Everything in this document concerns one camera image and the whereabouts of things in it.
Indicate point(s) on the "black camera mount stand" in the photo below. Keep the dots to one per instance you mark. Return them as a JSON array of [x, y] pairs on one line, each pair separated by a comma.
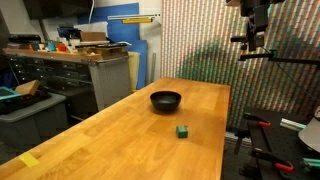
[[256, 14]]

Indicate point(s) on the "brown cardboard box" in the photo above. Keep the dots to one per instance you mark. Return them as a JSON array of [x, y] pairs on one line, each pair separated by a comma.
[[28, 88]]

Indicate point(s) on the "blue foam board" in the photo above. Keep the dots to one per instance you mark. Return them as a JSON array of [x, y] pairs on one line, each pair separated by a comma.
[[118, 32]]

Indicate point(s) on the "teal tray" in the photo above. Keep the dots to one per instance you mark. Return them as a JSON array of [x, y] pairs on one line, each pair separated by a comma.
[[7, 93]]

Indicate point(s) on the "orange handled black clamp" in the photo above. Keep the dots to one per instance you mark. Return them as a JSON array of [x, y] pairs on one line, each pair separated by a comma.
[[260, 121]]

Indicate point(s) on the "black bowl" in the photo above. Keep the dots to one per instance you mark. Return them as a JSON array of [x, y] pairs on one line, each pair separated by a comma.
[[165, 101]]

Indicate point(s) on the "green block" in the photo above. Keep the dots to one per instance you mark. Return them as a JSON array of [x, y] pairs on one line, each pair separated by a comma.
[[181, 131]]

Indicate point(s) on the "grey plastic storage bin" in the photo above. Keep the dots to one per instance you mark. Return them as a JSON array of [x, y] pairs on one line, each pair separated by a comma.
[[26, 127]]

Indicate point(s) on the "grey metal workbench cabinet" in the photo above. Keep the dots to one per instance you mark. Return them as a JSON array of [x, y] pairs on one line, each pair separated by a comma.
[[92, 78]]

